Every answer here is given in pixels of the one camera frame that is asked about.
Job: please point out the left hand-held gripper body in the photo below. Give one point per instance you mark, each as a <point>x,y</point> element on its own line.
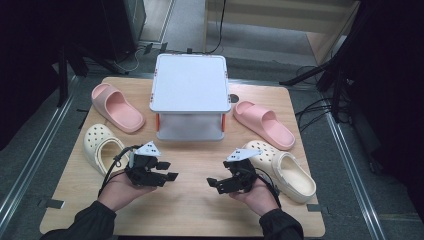
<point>141,166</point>

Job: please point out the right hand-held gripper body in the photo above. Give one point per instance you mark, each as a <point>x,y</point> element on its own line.
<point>241,176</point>

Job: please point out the cream clog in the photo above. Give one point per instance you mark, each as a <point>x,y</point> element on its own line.
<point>293,176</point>
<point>96,143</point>

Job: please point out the pink slipper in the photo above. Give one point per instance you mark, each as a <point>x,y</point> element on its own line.
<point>266,125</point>
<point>120,110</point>

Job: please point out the white shoe rack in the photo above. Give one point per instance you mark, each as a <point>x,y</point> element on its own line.
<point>190,83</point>

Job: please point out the person's left hand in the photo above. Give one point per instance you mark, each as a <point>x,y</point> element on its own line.
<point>116,191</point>

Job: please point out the black floor tape strip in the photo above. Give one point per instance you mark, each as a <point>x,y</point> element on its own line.
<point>83,118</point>

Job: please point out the black metal stand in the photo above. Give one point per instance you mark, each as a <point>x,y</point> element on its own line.
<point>333,76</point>
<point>62,76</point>

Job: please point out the dark cabinet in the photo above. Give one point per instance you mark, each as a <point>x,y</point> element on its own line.
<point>123,26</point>

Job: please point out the light wooden furniture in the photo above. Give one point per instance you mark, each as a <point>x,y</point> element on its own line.
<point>283,16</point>

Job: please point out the metal floor rail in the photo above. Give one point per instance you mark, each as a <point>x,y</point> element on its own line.
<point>40,150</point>
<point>353,173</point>

